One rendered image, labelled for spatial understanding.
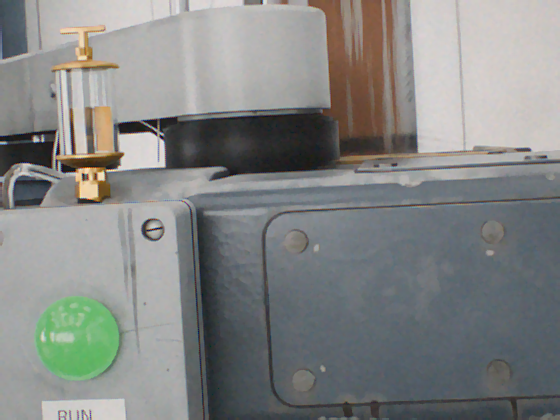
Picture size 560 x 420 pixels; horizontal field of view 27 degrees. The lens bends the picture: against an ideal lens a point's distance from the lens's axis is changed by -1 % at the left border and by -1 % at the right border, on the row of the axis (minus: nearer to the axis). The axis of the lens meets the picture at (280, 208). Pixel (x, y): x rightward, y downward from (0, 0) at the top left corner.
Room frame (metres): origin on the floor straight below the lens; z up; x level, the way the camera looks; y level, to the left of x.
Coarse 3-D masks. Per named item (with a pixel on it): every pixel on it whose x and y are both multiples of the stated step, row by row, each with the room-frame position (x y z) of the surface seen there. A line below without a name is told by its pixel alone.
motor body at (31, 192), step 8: (0, 184) 0.90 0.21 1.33; (16, 184) 0.89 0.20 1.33; (24, 184) 0.89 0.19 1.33; (32, 184) 0.89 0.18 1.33; (40, 184) 0.89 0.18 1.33; (48, 184) 0.89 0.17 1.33; (0, 192) 0.90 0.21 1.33; (16, 192) 0.89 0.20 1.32; (24, 192) 0.89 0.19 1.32; (32, 192) 0.89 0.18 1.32; (40, 192) 0.89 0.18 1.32; (0, 200) 0.90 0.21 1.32; (16, 200) 0.89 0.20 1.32; (24, 200) 0.89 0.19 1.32; (32, 200) 0.89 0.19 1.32; (40, 200) 0.89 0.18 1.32
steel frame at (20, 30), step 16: (0, 0) 5.71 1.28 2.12; (16, 0) 5.70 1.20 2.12; (0, 16) 5.71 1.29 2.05; (16, 16) 5.70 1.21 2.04; (0, 32) 5.31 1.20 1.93; (16, 32) 5.70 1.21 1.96; (0, 48) 5.31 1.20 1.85; (16, 48) 5.70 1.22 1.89; (0, 176) 5.31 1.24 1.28; (32, 176) 5.70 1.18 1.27
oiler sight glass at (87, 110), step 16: (64, 80) 0.49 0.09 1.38; (80, 80) 0.49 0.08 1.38; (96, 80) 0.49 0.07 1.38; (112, 80) 0.50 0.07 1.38; (64, 96) 0.49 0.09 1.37; (80, 96) 0.49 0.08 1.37; (96, 96) 0.49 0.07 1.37; (112, 96) 0.50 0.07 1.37; (64, 112) 0.49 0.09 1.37; (80, 112) 0.49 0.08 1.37; (96, 112) 0.49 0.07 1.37; (112, 112) 0.50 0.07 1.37; (64, 128) 0.49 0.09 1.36; (80, 128) 0.49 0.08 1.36; (96, 128) 0.49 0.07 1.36; (112, 128) 0.49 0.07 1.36; (64, 144) 0.49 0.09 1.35; (80, 144) 0.49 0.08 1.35; (96, 144) 0.49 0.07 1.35; (112, 144) 0.49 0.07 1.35
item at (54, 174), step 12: (144, 120) 0.81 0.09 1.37; (156, 132) 0.81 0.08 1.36; (12, 168) 0.58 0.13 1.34; (24, 168) 0.57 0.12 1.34; (36, 168) 0.57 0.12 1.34; (48, 168) 0.57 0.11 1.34; (60, 168) 0.75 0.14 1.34; (12, 180) 0.58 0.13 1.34; (12, 192) 0.60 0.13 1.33; (12, 204) 0.61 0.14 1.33
